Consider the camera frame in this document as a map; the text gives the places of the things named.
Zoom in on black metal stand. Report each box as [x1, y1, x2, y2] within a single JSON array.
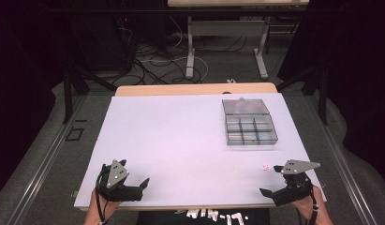
[[61, 60, 118, 125], [275, 64, 331, 127]]

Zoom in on black equipment cabinet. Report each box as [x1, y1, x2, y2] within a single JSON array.
[[67, 13, 135, 72]]

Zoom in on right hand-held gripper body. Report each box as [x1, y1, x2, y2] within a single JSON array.
[[271, 159, 321, 207]]

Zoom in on clear plastic compartment box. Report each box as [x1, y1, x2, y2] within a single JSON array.
[[221, 97, 279, 147]]

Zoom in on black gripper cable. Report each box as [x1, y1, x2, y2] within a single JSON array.
[[295, 187, 320, 225], [95, 171, 110, 225]]

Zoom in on person's left hand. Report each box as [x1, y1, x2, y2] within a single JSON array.
[[87, 188, 123, 219]]

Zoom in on tangle of floor cables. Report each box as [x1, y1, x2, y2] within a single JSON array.
[[118, 15, 248, 86]]

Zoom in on aluminium floor rail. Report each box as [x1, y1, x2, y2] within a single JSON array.
[[305, 93, 379, 225], [6, 95, 88, 225]]

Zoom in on white table mat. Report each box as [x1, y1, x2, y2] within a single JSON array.
[[73, 92, 327, 210]]

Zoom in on white metal-legged desk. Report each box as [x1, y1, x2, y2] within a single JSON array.
[[167, 0, 310, 81]]

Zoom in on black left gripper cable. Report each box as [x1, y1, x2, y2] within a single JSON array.
[[95, 171, 110, 225]]

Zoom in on person's right hand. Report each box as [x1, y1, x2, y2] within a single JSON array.
[[290, 185, 327, 220]]

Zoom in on person's black printed shirt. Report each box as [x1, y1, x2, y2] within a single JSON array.
[[136, 207, 272, 225]]

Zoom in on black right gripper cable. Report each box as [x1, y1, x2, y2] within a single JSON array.
[[295, 187, 320, 225]]

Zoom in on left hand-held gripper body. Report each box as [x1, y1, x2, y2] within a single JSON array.
[[97, 159, 144, 203]]

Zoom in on wooden table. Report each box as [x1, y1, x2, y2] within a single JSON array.
[[79, 82, 327, 212]]

